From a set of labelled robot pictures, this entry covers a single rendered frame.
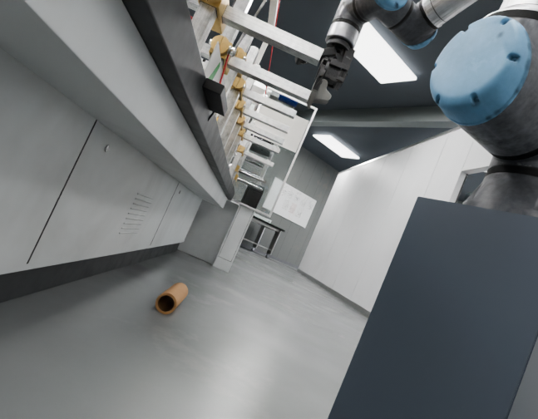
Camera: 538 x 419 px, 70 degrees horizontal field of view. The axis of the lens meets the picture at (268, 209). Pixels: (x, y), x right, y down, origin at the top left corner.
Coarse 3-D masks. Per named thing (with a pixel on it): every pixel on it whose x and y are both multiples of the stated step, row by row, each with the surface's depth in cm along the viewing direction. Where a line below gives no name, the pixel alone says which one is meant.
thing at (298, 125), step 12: (264, 108) 364; (276, 120) 365; (288, 120) 365; (300, 120) 366; (252, 132) 362; (276, 132) 364; (288, 132) 365; (300, 132) 365; (276, 144) 363; (288, 144) 364
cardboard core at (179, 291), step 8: (168, 288) 161; (176, 288) 161; (184, 288) 170; (160, 296) 147; (168, 296) 167; (176, 296) 151; (184, 296) 166; (160, 304) 152; (168, 304) 160; (176, 304) 148; (160, 312) 147; (168, 312) 147
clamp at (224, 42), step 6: (216, 36) 104; (222, 36) 104; (210, 42) 105; (216, 42) 104; (222, 42) 104; (228, 42) 104; (210, 48) 106; (222, 48) 104; (228, 48) 105; (210, 54) 107; (222, 54) 105; (228, 60) 110; (228, 72) 117
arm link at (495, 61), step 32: (512, 0) 61; (480, 32) 58; (512, 32) 54; (448, 64) 62; (480, 64) 57; (512, 64) 53; (448, 96) 60; (480, 96) 56; (512, 96) 55; (480, 128) 61; (512, 128) 59
